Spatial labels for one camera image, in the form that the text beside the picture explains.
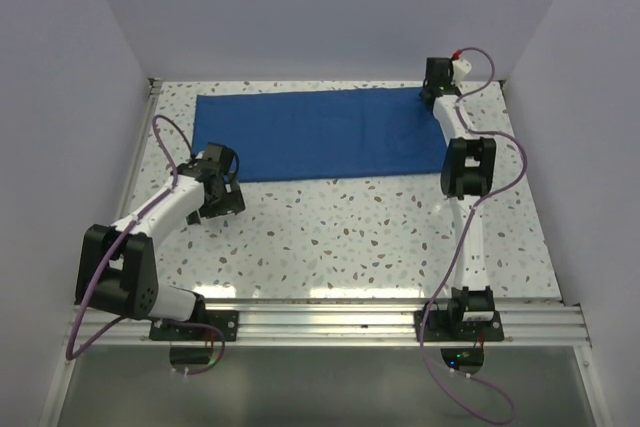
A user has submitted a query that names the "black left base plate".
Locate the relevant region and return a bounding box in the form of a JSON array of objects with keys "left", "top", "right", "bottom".
[{"left": 149, "top": 310, "right": 240, "bottom": 342}]

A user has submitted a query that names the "blue surgical drape cloth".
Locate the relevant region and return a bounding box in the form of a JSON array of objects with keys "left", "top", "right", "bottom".
[{"left": 192, "top": 87, "right": 447, "bottom": 183}]

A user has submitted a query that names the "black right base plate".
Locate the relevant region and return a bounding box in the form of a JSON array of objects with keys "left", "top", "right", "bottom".
[{"left": 414, "top": 302, "right": 505, "bottom": 342}]

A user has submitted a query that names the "aluminium frame rail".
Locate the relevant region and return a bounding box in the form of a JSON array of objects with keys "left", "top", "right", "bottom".
[{"left": 64, "top": 296, "right": 591, "bottom": 348}]

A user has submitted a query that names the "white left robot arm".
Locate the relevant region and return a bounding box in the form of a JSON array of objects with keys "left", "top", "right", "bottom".
[{"left": 75, "top": 143, "right": 245, "bottom": 340}]

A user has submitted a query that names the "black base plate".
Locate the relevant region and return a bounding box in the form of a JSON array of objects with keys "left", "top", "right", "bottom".
[
  {"left": 414, "top": 302, "right": 505, "bottom": 342},
  {"left": 149, "top": 310, "right": 240, "bottom": 342}
]

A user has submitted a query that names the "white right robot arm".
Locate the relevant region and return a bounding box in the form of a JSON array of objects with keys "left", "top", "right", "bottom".
[{"left": 420, "top": 57, "right": 497, "bottom": 340}]

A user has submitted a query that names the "left side aluminium rail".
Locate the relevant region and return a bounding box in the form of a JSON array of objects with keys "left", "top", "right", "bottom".
[{"left": 115, "top": 78, "right": 164, "bottom": 220}]

